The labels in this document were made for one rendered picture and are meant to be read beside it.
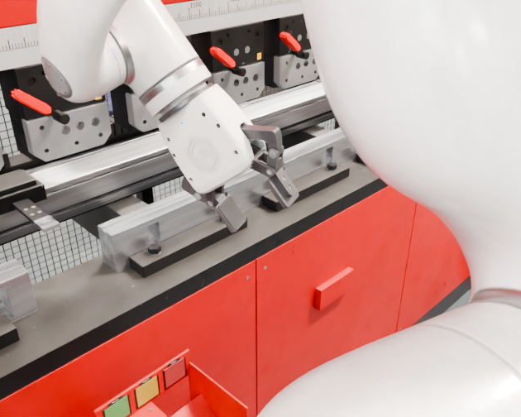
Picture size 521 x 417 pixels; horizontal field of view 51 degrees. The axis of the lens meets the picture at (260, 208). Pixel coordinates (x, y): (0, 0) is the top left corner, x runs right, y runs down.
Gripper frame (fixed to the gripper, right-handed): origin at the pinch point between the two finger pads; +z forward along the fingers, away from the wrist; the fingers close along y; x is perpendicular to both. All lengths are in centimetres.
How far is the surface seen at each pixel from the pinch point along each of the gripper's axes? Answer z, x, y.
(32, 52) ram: -36.5, 10.9, -30.5
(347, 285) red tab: 51, 71, -53
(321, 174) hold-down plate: 18, 76, -42
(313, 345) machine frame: 61, 60, -68
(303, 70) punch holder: -8, 71, -26
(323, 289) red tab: 45, 61, -53
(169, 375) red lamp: 21.6, 2.1, -43.6
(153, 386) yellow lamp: 20.8, -1.5, -44.3
